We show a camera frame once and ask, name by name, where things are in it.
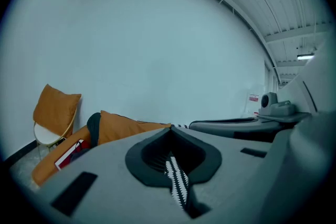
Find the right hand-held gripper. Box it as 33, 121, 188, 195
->
188, 100, 312, 143

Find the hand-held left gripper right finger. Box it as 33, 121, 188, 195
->
170, 127, 275, 224

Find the grey gripper camera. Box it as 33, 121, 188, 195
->
259, 91, 279, 115

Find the orange cushion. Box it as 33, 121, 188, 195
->
98, 110, 172, 146
33, 83, 82, 140

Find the gold frame white seat chair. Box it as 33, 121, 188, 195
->
33, 109, 79, 163

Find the red book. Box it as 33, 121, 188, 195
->
54, 138, 85, 171

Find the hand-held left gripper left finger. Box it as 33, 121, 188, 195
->
39, 127, 195, 224

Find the ceiling tube light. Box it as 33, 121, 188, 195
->
296, 52, 315, 61

